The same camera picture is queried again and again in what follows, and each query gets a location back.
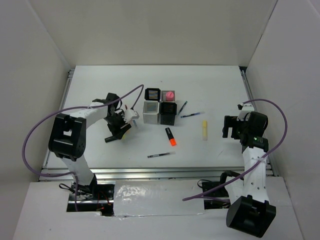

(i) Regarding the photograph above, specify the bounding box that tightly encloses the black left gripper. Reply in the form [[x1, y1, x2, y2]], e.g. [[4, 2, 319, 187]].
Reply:
[[103, 111, 132, 140]]

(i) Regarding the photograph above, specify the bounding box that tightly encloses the yellow black highlighter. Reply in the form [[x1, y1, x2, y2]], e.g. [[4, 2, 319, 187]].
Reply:
[[104, 132, 125, 143]]

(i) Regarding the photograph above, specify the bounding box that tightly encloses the pale yellow highlighter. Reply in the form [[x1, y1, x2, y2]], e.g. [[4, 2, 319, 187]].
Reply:
[[202, 120, 208, 141]]

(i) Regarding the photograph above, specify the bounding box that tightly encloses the orange black highlighter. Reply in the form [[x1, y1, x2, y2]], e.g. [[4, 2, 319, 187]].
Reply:
[[165, 127, 177, 146]]

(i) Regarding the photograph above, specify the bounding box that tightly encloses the black pen refill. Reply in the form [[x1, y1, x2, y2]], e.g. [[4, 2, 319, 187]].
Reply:
[[147, 151, 176, 159]]

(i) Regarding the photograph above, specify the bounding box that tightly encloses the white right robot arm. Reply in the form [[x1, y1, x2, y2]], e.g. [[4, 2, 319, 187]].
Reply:
[[218, 111, 277, 238]]

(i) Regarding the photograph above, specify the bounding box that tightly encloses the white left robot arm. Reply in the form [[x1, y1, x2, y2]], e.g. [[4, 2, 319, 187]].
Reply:
[[48, 93, 139, 200]]

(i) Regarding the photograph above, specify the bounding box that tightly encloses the white front-left container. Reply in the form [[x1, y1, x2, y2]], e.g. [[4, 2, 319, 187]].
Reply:
[[142, 100, 160, 125]]

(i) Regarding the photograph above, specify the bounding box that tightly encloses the black back-left container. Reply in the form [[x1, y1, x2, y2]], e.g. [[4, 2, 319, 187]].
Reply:
[[144, 88, 161, 102]]

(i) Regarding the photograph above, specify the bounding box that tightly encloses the blue pen refill right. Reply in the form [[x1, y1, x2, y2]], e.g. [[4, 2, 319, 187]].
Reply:
[[180, 111, 205, 119]]

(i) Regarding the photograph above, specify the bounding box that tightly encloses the black front-right container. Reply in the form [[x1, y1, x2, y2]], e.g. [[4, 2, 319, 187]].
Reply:
[[160, 101, 177, 126]]

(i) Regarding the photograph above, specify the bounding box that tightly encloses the grey back-right container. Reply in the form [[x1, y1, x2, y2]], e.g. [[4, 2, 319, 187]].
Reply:
[[161, 90, 176, 102]]

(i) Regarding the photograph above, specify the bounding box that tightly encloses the green pen refill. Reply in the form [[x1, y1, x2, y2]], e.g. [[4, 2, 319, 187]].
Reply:
[[177, 101, 188, 115]]

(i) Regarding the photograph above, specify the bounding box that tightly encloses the white foil cover board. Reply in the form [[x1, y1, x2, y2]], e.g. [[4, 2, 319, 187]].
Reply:
[[113, 180, 205, 217]]

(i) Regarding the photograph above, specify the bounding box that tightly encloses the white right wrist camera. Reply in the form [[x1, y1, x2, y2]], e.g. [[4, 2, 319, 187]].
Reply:
[[237, 103, 255, 121]]

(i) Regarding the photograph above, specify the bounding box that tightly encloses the aluminium front rail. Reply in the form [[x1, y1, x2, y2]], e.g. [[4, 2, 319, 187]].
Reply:
[[38, 166, 276, 181]]

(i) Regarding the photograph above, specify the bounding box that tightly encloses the aluminium left rail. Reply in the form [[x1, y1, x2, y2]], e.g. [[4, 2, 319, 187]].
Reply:
[[42, 68, 75, 169]]

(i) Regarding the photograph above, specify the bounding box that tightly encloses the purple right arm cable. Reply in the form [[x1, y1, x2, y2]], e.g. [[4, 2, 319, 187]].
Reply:
[[182, 99, 288, 202]]

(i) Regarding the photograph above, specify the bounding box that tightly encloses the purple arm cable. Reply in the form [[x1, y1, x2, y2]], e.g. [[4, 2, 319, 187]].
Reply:
[[182, 99, 288, 202], [22, 84, 145, 213]]

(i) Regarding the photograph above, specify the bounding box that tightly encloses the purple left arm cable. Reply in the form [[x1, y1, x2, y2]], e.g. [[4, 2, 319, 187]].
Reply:
[[22, 84, 145, 213]]

